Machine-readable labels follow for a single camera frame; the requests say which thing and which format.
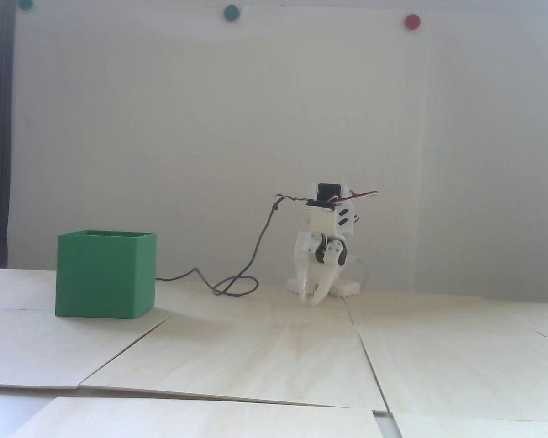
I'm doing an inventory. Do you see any white backdrop board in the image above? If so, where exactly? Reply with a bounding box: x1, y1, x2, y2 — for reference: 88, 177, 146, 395
8, 4, 548, 304

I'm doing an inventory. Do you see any black camera cable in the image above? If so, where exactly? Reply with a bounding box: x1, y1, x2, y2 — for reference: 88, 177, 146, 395
157, 194, 311, 297

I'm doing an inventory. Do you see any green box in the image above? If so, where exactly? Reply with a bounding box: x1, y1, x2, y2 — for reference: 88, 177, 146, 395
55, 230, 158, 319

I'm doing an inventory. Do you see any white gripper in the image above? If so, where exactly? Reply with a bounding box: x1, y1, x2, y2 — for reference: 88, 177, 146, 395
294, 231, 349, 306

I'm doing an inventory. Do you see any light plywood board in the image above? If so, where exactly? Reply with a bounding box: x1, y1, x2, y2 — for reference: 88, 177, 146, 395
0, 307, 170, 390
79, 316, 390, 414
390, 411, 548, 438
354, 324, 548, 422
344, 292, 548, 339
154, 279, 354, 327
0, 268, 58, 312
9, 396, 385, 438

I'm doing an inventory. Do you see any black wrist camera board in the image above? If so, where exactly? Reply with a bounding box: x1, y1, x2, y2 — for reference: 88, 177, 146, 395
297, 196, 337, 211

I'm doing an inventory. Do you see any red servo wire bundle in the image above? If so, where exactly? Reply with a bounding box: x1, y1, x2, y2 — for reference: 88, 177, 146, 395
331, 190, 379, 204

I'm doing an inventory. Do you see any thin white cable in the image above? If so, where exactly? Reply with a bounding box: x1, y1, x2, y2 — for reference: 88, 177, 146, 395
354, 258, 370, 292

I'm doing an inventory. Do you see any dark window frame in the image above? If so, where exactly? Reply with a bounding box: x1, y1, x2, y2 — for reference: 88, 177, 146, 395
0, 0, 16, 269

